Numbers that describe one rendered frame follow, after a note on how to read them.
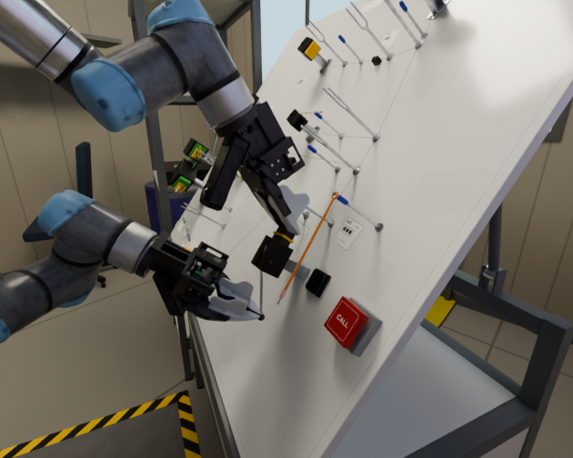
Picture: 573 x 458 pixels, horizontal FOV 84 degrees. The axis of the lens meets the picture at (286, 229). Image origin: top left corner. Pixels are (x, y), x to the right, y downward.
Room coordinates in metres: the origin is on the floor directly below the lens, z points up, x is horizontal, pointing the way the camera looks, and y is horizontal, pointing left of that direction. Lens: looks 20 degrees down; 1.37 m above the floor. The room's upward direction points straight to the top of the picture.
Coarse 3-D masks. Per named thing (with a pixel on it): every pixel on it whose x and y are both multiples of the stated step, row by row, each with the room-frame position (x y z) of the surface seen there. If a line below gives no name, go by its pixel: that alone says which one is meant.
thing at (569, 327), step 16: (496, 272) 0.62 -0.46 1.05; (464, 288) 0.68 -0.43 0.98; (480, 288) 0.64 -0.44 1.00; (496, 288) 0.62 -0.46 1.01; (496, 304) 0.60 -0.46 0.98; (512, 304) 0.58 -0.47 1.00; (528, 304) 0.57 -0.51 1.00; (512, 320) 0.57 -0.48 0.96; (528, 320) 0.54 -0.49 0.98; (544, 320) 0.52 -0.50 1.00; (560, 320) 0.52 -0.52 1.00; (544, 336) 0.51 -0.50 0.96; (560, 336) 0.49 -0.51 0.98; (544, 352) 0.51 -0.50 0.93; (560, 352) 0.49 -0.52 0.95; (528, 368) 0.52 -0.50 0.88; (544, 368) 0.50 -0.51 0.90; (560, 368) 0.50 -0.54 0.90; (528, 384) 0.51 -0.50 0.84; (544, 384) 0.49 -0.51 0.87; (528, 400) 0.50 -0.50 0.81; (544, 400) 0.49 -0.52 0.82
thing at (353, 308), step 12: (348, 300) 0.37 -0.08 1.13; (336, 312) 0.37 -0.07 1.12; (348, 312) 0.36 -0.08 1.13; (360, 312) 0.35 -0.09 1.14; (324, 324) 0.37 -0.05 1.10; (336, 324) 0.36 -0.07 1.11; (348, 324) 0.34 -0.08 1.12; (360, 324) 0.34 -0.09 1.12; (336, 336) 0.34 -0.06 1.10; (348, 336) 0.33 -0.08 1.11; (348, 348) 0.33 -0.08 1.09
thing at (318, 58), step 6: (306, 36) 1.03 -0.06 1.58; (306, 42) 1.00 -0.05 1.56; (300, 48) 1.01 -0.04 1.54; (306, 48) 0.99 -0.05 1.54; (318, 54) 1.02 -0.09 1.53; (312, 60) 1.00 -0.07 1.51; (318, 60) 1.04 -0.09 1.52; (324, 60) 1.03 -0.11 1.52; (330, 60) 1.03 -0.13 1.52; (324, 66) 1.04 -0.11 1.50
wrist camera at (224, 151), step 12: (228, 144) 0.48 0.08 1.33; (240, 144) 0.48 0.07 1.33; (216, 156) 0.51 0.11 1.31; (228, 156) 0.47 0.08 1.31; (240, 156) 0.48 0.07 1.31; (216, 168) 0.48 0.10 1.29; (228, 168) 0.47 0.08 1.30; (216, 180) 0.46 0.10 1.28; (228, 180) 0.47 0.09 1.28; (204, 192) 0.47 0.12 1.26; (216, 192) 0.46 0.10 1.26; (228, 192) 0.47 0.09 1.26; (204, 204) 0.46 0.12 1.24; (216, 204) 0.46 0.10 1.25
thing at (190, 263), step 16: (160, 240) 0.45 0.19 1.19; (144, 256) 0.44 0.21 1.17; (160, 256) 0.44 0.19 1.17; (176, 256) 0.45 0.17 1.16; (192, 256) 0.45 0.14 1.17; (208, 256) 0.46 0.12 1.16; (224, 256) 0.48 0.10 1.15; (144, 272) 0.43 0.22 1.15; (160, 272) 0.45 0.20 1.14; (176, 272) 0.45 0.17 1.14; (192, 272) 0.44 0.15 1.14; (208, 272) 0.45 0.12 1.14; (176, 288) 0.44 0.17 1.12; (192, 288) 0.45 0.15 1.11; (208, 288) 0.42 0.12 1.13
